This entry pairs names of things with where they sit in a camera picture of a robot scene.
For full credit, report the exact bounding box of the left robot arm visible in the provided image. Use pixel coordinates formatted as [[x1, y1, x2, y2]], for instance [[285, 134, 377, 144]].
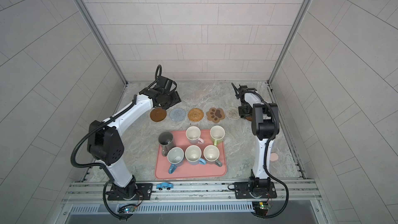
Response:
[[70, 65, 181, 200]]

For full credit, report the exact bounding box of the pink silicone tray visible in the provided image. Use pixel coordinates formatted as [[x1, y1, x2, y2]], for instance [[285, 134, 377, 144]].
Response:
[[154, 129, 227, 180]]

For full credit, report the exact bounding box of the blue woven coaster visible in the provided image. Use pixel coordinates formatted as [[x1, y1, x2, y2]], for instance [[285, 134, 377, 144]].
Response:
[[170, 108, 187, 122]]

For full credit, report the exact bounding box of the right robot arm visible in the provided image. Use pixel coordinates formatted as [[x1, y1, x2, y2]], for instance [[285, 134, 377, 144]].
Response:
[[232, 85, 280, 198]]

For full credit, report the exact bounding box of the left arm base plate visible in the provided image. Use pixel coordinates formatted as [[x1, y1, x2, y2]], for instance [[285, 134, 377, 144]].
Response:
[[105, 183, 152, 201]]

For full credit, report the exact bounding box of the aluminium rail frame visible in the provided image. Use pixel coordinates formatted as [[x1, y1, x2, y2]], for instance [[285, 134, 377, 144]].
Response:
[[49, 178, 330, 224]]

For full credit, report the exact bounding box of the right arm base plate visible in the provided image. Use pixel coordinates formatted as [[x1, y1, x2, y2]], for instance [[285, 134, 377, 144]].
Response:
[[233, 182, 277, 199]]

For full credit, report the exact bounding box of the cork paw coaster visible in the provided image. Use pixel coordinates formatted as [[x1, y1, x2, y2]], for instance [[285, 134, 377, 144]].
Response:
[[206, 107, 226, 123]]

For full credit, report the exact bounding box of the blue handled mug left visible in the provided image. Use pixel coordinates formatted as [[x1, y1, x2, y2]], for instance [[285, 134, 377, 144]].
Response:
[[167, 147, 184, 174]]

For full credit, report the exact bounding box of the white multicolour woven coaster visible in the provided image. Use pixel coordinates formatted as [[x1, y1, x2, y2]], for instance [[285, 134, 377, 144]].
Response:
[[226, 107, 240, 120]]

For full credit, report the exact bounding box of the light blue handled mug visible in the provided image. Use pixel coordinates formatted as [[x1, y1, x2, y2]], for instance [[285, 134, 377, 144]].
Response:
[[184, 145, 206, 166]]

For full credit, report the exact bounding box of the circuit board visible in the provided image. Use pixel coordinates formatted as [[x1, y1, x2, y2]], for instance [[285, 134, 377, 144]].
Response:
[[118, 204, 136, 214], [252, 202, 271, 216]]

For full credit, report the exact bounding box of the blue toy car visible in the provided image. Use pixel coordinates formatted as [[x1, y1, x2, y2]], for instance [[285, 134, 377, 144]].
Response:
[[156, 182, 174, 191]]

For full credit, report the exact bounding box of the green mug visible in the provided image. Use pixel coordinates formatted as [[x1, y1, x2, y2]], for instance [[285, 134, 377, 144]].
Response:
[[210, 125, 226, 146]]

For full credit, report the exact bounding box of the left circuit board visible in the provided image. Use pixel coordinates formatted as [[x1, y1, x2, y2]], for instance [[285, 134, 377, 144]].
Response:
[[118, 204, 136, 214]]

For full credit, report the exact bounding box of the rattan woven coaster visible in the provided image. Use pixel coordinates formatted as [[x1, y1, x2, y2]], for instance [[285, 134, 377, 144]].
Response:
[[188, 108, 204, 122]]

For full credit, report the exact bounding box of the grey metal mug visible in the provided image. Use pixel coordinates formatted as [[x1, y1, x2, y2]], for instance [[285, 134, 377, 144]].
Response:
[[158, 132, 176, 157]]

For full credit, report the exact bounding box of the pink round disc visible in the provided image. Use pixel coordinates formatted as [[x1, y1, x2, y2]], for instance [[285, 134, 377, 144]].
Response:
[[269, 152, 279, 162]]

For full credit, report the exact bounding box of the right circuit board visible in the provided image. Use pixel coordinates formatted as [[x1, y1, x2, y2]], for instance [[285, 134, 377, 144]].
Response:
[[252, 202, 271, 216]]

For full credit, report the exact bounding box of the teal handled mug right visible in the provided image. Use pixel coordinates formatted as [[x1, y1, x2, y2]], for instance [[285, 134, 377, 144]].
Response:
[[203, 145, 222, 167]]

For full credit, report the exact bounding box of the white mug pink handle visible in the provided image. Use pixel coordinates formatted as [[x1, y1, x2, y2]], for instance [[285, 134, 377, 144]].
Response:
[[186, 126, 204, 145]]

